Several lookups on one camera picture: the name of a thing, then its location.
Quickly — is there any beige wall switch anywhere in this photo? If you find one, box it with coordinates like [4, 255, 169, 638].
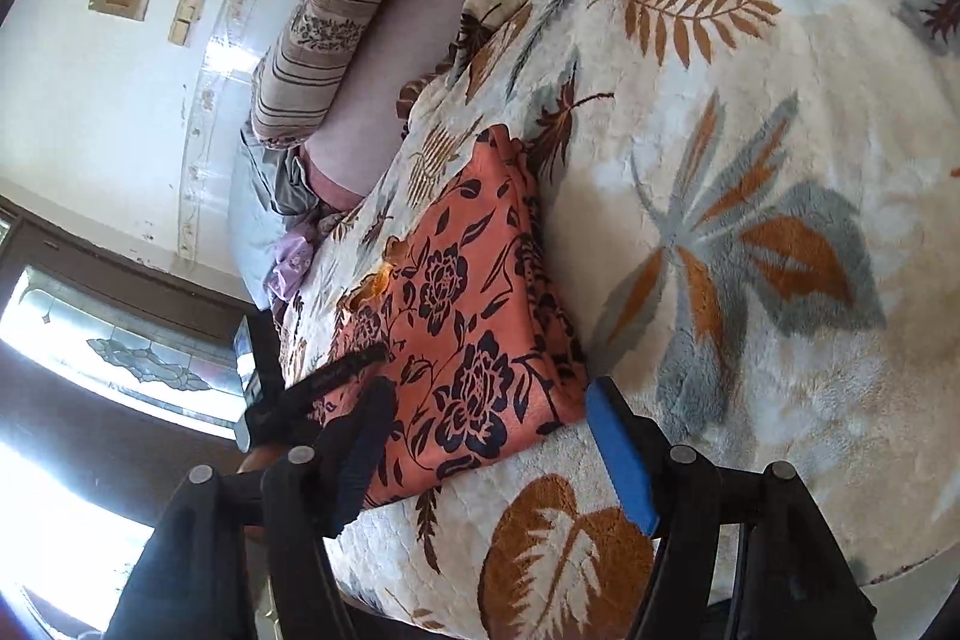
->
[167, 0, 205, 47]

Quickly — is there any person's right hand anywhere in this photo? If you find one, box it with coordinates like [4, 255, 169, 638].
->
[238, 443, 290, 474]

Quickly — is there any purple floral cloth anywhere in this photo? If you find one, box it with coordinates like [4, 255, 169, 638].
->
[265, 226, 316, 310]

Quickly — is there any orange black floral garment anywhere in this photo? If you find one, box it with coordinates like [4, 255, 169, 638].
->
[331, 125, 587, 509]

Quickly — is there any cream leaf-pattern fleece blanket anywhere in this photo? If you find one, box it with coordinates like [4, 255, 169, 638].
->
[281, 0, 958, 638]

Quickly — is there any pink quilted bed sheet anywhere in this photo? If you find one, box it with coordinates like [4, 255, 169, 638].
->
[301, 0, 464, 211]

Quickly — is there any light blue grey cloth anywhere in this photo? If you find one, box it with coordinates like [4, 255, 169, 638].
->
[228, 120, 319, 310]

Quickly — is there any stained glass window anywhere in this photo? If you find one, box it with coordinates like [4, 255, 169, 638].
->
[2, 266, 245, 440]

